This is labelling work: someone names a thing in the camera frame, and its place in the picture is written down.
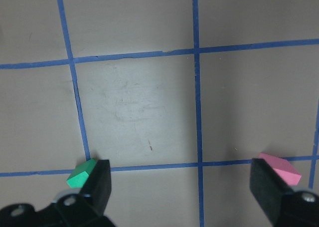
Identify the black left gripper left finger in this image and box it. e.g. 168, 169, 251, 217
79, 160, 111, 216

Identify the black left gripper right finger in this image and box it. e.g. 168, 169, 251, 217
249, 158, 293, 225

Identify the green foam cube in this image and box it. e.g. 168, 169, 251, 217
66, 159, 96, 188

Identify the pink foam cube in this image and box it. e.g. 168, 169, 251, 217
258, 153, 302, 186

